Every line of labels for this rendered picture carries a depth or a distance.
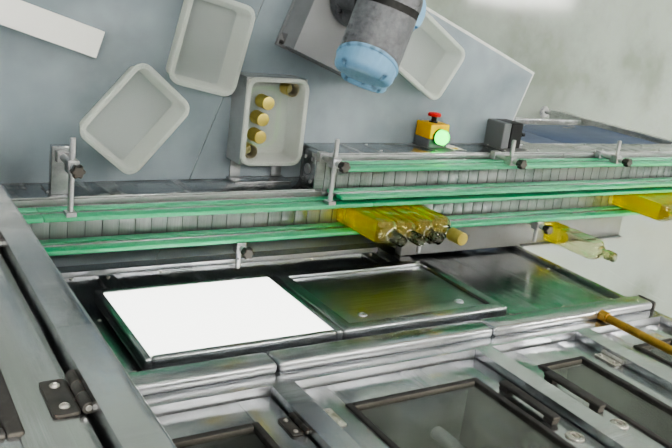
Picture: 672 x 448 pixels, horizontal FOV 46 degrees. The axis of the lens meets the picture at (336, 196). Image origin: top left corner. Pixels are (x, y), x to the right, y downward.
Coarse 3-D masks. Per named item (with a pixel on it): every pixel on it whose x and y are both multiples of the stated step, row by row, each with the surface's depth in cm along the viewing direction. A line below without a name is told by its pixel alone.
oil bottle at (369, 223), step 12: (336, 216) 213; (348, 216) 208; (360, 216) 203; (372, 216) 201; (384, 216) 202; (360, 228) 203; (372, 228) 199; (384, 228) 196; (396, 228) 198; (372, 240) 199; (384, 240) 197
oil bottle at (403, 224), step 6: (378, 210) 208; (384, 210) 209; (390, 210) 209; (390, 216) 204; (396, 216) 204; (402, 216) 205; (396, 222) 200; (402, 222) 200; (408, 222) 201; (402, 228) 199; (408, 228) 200; (414, 228) 201; (402, 234) 199
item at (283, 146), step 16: (256, 80) 194; (272, 80) 196; (288, 80) 199; (272, 96) 206; (288, 96) 208; (304, 96) 203; (272, 112) 207; (288, 112) 209; (304, 112) 204; (272, 128) 208; (288, 128) 209; (304, 128) 205; (256, 144) 207; (272, 144) 210; (288, 144) 210; (256, 160) 202; (272, 160) 204; (288, 160) 206
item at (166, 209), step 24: (552, 192) 246; (576, 192) 251; (600, 192) 255; (624, 192) 261; (648, 192) 267; (24, 216) 164; (48, 216) 166; (96, 216) 170; (120, 216) 173; (144, 216) 175; (168, 216) 178
